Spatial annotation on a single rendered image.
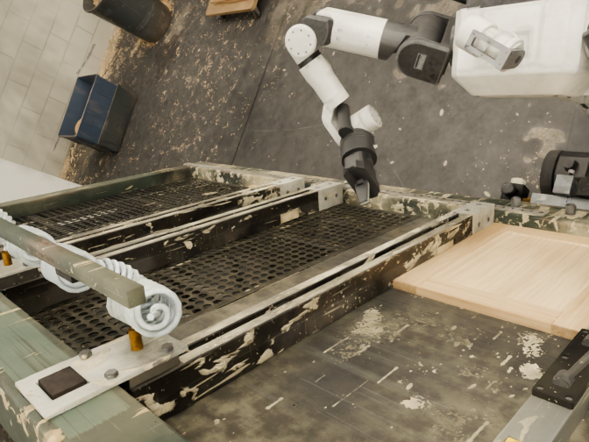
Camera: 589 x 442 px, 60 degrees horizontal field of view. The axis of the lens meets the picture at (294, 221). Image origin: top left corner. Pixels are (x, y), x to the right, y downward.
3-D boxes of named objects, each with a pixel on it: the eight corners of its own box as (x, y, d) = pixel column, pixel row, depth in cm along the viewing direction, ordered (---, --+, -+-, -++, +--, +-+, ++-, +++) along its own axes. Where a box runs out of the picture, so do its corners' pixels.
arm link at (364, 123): (353, 167, 134) (351, 137, 141) (388, 146, 129) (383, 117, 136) (327, 142, 128) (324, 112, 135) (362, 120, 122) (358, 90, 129)
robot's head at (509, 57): (497, 22, 97) (476, 21, 93) (535, 43, 93) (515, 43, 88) (480, 53, 101) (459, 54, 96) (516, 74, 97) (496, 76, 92)
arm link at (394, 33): (393, 7, 122) (450, 18, 119) (387, 41, 129) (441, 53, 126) (381, 31, 115) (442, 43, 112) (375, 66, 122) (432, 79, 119)
